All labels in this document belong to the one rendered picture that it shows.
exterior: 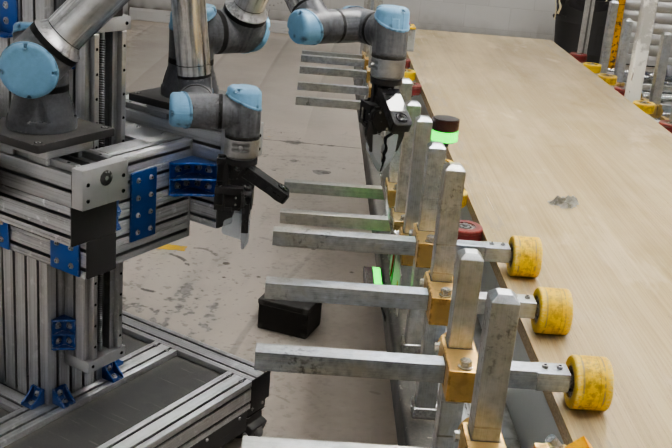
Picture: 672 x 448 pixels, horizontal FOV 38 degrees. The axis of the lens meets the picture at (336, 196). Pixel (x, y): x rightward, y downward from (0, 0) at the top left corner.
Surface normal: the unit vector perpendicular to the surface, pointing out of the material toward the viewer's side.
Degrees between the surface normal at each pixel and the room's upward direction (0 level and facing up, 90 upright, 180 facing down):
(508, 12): 90
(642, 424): 0
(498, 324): 90
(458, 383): 90
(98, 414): 0
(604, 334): 0
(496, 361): 90
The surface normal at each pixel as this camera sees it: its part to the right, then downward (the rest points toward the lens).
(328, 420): 0.08, -0.94
